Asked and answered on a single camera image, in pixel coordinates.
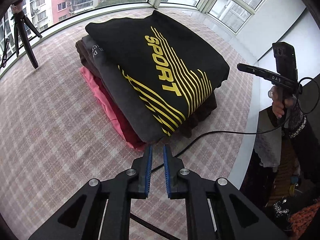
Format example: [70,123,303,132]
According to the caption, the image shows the black sport pants yellow stripes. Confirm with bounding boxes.
[85,11,229,135]

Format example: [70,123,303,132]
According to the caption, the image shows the person's right hand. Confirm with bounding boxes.
[268,86,296,119]

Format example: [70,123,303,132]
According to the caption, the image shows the dark red folded garment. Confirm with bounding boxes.
[93,76,145,150]

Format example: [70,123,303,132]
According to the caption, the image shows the grey folded sweatshirt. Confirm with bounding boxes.
[81,35,165,144]

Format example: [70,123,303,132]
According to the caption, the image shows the pink folded garment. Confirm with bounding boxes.
[79,66,145,151]

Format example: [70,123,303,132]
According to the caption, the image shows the brown folded garment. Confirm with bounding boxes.
[75,41,217,139]

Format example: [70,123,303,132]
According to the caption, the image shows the black tripod stand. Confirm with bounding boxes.
[11,0,42,69]

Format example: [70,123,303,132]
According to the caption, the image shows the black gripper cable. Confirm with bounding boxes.
[130,76,320,240]

